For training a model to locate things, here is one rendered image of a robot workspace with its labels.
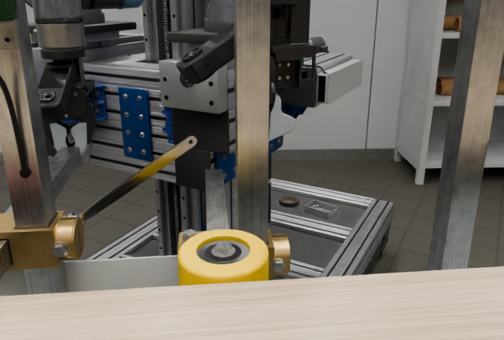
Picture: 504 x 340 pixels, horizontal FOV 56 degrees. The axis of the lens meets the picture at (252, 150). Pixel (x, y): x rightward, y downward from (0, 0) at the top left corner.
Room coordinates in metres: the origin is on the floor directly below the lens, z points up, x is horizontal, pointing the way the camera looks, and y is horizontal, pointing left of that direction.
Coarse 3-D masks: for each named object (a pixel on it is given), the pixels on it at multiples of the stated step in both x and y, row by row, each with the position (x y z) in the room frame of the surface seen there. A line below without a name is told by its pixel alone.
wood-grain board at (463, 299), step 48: (144, 288) 0.32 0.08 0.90; (192, 288) 0.32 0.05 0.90; (240, 288) 0.32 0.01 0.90; (288, 288) 0.32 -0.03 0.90; (336, 288) 0.32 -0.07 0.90; (384, 288) 0.32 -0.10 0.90; (432, 288) 0.32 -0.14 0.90; (480, 288) 0.32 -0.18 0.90; (0, 336) 0.26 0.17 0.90; (48, 336) 0.26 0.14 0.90; (96, 336) 0.26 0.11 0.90; (144, 336) 0.26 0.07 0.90; (192, 336) 0.26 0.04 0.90; (240, 336) 0.26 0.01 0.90; (288, 336) 0.26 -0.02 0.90; (336, 336) 0.26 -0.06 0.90; (384, 336) 0.26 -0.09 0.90; (432, 336) 0.26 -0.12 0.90; (480, 336) 0.26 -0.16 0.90
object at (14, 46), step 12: (0, 24) 0.47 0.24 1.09; (12, 24) 0.47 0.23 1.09; (0, 36) 0.47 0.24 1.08; (12, 36) 0.47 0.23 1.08; (0, 48) 0.47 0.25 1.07; (12, 48) 0.47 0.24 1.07; (0, 84) 0.46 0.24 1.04; (12, 108) 0.46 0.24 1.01; (12, 120) 0.47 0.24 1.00; (24, 156) 0.47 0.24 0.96; (24, 168) 0.47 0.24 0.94
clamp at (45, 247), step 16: (0, 224) 0.48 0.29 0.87; (64, 224) 0.49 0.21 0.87; (80, 224) 0.51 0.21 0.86; (16, 240) 0.47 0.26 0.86; (32, 240) 0.47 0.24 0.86; (48, 240) 0.47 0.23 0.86; (64, 240) 0.47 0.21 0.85; (80, 240) 0.50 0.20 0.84; (16, 256) 0.47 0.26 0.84; (32, 256) 0.47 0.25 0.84; (48, 256) 0.47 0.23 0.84; (64, 256) 0.47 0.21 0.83; (80, 256) 0.49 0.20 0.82
